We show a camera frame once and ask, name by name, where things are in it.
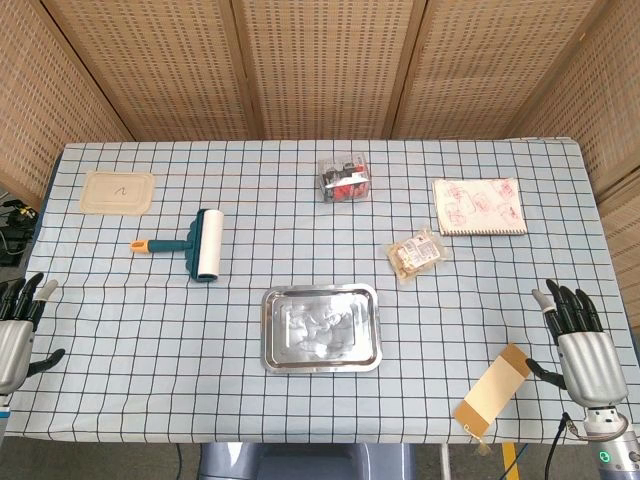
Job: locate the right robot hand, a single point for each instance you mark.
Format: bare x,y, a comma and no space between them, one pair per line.
590,362

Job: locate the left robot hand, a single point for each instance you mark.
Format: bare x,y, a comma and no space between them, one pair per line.
12,342

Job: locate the clear snack packet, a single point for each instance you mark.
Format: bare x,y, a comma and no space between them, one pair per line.
416,253

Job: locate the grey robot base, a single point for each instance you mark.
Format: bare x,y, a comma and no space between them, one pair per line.
305,461

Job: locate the stainless steel tray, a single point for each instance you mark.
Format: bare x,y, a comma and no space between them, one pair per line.
320,328

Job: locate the brown cardboard piece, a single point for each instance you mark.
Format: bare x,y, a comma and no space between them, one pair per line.
492,391

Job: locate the beige rectangular container lid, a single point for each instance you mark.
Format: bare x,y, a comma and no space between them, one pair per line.
116,192

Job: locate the blue checkered tablecloth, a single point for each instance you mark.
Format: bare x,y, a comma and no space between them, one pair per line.
200,325

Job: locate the spiral notebook with red drawings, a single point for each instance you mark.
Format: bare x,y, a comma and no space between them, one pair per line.
479,206

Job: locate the teal lint roller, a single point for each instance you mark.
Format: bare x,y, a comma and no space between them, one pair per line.
192,246

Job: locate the clear plastic box with clips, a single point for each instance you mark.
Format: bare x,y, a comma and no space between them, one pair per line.
345,179

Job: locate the woven bamboo folding screen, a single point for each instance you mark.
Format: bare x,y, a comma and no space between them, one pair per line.
320,65

